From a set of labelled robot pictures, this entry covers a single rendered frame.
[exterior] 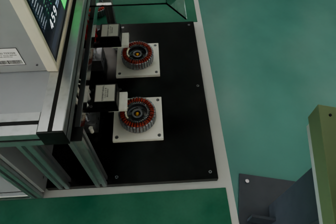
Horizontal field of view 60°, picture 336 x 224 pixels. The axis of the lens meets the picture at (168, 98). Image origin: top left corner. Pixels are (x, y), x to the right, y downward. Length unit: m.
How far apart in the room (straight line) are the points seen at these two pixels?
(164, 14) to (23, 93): 0.80
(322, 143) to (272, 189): 0.82
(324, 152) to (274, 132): 0.97
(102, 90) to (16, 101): 0.27
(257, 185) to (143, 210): 0.96
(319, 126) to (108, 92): 0.61
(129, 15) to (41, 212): 0.80
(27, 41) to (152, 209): 0.52
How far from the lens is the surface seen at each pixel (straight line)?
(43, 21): 0.57
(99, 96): 0.79
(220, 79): 2.01
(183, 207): 0.83
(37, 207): 0.90
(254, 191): 1.67
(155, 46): 1.08
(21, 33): 0.56
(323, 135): 0.94
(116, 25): 0.97
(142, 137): 0.87
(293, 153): 1.84
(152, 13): 1.27
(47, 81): 0.60
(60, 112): 0.55
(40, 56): 0.58
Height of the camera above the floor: 1.56
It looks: 56 degrees down
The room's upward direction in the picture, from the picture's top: straight up
